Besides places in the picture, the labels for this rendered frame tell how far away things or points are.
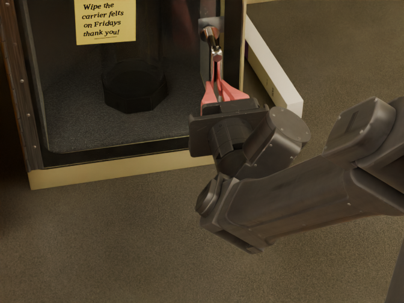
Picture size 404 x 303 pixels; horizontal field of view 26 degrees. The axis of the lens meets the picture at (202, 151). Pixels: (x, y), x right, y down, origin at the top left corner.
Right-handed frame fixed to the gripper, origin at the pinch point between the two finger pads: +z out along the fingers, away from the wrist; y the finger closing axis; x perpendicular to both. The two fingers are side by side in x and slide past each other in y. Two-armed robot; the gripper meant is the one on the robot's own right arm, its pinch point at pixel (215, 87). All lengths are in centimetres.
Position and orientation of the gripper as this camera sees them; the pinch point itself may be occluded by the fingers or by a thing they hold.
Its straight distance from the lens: 116.5
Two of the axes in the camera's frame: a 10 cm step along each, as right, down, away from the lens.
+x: 0.0, 7.1, 7.1
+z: -1.9, -6.9, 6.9
